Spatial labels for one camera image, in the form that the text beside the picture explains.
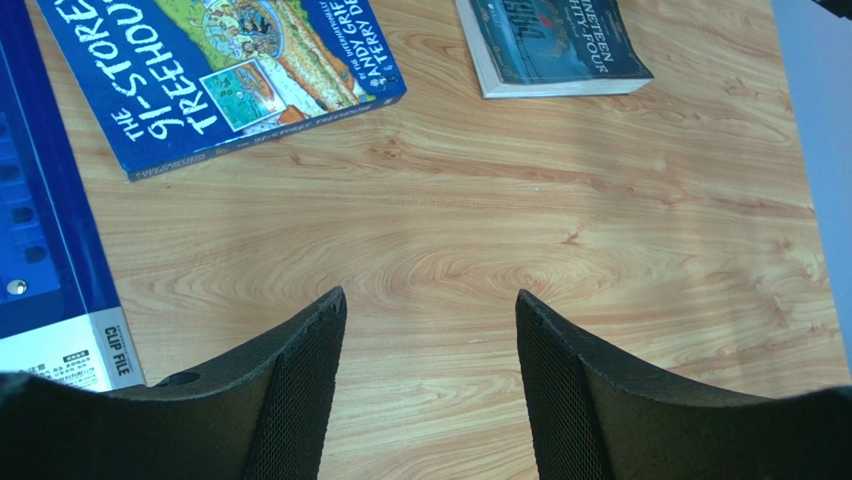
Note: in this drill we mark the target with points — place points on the dark nineteen eighty-four book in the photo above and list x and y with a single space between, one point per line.
543 48

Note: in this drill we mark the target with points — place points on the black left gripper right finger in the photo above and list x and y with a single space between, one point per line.
599 412

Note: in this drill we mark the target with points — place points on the blue clip file folder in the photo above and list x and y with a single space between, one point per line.
61 318

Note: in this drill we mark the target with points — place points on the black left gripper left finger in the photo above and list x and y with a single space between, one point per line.
258 411

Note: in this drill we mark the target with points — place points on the blue 91-storey treehouse book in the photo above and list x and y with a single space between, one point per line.
176 82

